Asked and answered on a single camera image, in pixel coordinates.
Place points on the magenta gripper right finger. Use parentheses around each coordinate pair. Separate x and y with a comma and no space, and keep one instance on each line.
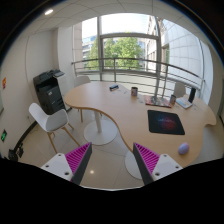
(153,166)

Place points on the lilac computer mouse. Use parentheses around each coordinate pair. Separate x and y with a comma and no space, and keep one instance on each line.
(183,148)

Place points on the white chair right side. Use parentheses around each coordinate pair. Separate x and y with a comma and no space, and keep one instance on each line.
(179,89)

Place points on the orange wall sign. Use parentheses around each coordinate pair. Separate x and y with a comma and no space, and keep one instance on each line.
(4,83)

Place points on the round ceiling light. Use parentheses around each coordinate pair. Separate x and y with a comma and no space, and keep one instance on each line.
(49,11)

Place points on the dark can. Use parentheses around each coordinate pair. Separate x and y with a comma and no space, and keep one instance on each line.
(172,99)

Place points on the dark printed mug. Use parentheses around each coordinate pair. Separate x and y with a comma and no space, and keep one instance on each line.
(134,91)

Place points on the light wooden curved table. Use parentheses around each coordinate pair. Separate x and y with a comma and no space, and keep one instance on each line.
(131,119)

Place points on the white chair wooden legs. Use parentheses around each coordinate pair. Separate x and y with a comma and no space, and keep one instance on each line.
(51,123)

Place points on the green exit sign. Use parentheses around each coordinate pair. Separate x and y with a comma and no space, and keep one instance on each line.
(3,135)

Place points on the small black box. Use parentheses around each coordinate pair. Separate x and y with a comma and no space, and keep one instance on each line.
(113,87)

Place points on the white chair behind table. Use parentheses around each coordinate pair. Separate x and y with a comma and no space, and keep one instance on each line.
(81,80)

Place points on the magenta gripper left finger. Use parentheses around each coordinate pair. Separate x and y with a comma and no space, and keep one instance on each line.
(70,166)

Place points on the black galaxy mouse pad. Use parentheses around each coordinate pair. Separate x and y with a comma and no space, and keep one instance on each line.
(164,123)

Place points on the red magazine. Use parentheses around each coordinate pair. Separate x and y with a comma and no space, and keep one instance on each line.
(156,101)

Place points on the metal window railing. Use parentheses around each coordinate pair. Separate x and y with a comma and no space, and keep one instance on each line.
(150,76)

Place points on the black office printer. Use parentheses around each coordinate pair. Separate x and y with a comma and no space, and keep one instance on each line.
(48,91)

